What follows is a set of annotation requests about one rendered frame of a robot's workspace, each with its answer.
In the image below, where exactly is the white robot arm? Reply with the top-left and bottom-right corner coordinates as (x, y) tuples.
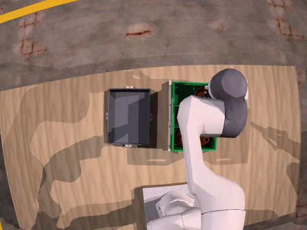
(148, 69), (248, 230)

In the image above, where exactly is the green bottle crate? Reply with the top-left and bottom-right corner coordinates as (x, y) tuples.
(171, 81), (217, 151)

